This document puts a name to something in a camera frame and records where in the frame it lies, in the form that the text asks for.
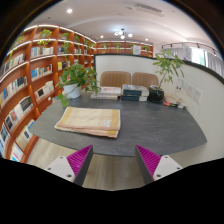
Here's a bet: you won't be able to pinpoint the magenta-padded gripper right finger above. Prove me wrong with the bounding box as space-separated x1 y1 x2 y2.
134 144 184 185

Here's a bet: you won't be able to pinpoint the tan-covered thin book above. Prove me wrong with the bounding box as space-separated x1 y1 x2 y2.
165 96 184 105

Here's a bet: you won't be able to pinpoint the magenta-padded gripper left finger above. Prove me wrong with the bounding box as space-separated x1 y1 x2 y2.
44 144 94 187

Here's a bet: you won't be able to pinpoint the white window curtain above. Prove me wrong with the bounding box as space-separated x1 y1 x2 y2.
163 43 224 78

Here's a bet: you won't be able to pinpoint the white wall socket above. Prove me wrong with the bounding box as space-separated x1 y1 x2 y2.
193 87 204 104
186 82 195 98

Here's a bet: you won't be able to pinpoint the ceiling lights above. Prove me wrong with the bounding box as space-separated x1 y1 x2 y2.
65 7 134 42

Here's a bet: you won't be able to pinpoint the orange wooden bookshelf unit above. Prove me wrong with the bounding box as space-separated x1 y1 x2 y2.
0 23 154 163

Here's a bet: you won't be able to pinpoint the tall plant in black pot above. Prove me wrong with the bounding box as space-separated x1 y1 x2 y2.
147 49 186 104

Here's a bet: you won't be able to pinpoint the red-spined thin book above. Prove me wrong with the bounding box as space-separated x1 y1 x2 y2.
163 101 188 110

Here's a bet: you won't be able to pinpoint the white large book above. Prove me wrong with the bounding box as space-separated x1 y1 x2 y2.
90 92 120 101
99 86 122 96

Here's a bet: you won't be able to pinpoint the leafy plant in white pot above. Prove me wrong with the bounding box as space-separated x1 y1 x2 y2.
54 63 101 108

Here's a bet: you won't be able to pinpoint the yellow beige striped towel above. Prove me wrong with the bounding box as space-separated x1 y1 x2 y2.
54 106 122 139

